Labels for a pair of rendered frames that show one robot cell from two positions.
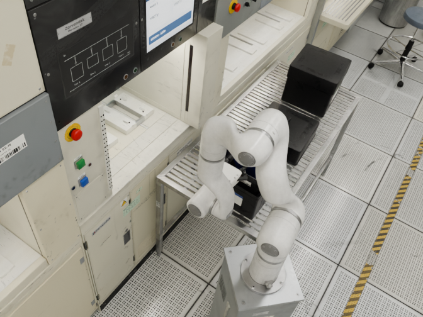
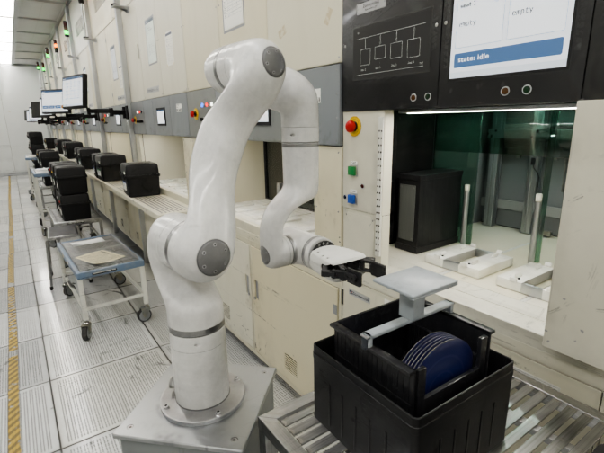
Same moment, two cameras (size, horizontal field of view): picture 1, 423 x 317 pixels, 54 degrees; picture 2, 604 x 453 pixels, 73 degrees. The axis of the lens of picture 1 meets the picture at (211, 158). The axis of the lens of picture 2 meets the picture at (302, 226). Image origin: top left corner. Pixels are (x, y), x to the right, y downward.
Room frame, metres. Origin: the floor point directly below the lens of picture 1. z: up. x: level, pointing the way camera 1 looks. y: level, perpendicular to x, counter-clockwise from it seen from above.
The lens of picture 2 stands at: (1.44, -0.89, 1.37)
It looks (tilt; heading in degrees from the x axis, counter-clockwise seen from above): 15 degrees down; 118
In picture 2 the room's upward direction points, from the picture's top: 1 degrees counter-clockwise
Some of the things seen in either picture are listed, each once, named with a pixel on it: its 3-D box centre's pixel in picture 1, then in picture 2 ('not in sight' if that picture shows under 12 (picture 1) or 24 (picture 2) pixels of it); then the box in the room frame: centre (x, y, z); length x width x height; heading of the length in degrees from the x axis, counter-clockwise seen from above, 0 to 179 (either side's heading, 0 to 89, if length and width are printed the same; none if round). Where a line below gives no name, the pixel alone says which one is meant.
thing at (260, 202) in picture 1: (244, 176); (407, 389); (1.29, -0.17, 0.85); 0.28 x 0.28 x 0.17; 62
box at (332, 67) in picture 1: (315, 80); not in sight; (2.08, -0.54, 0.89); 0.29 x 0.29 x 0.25; 67
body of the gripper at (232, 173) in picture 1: (225, 177); (335, 261); (1.09, -0.06, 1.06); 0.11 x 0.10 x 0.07; 152
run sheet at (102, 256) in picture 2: not in sight; (100, 256); (-1.13, 0.86, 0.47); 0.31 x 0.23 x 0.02; 174
